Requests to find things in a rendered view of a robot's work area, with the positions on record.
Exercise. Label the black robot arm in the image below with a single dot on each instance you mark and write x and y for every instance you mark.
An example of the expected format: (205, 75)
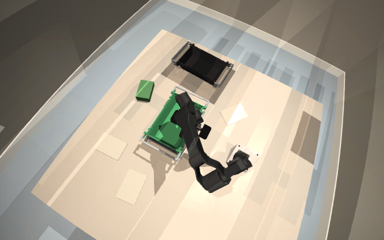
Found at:
(188, 117)

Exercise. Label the green rectangular block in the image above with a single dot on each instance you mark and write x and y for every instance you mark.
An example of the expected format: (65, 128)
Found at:
(145, 90)

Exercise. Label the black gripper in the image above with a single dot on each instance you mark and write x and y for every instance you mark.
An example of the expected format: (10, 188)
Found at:
(204, 132)

